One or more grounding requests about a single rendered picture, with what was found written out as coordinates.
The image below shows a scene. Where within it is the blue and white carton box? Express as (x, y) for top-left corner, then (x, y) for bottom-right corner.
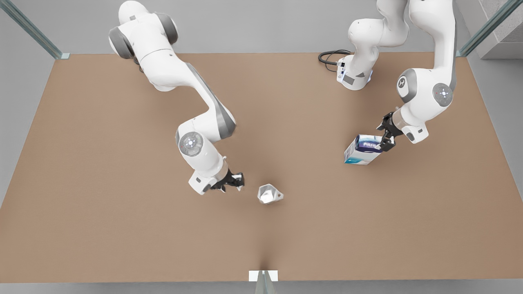
(344, 134), (384, 166)

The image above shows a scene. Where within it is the white faceted cup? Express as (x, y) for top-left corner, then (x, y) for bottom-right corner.
(257, 184), (284, 205)

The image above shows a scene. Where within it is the grey concrete block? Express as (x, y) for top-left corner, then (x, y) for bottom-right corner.
(466, 0), (523, 60)

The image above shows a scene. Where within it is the black cable loop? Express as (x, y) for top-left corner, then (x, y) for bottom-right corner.
(318, 50), (353, 73)

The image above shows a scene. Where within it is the silver frame post with white foot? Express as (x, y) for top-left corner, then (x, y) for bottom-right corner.
(249, 270), (279, 294)

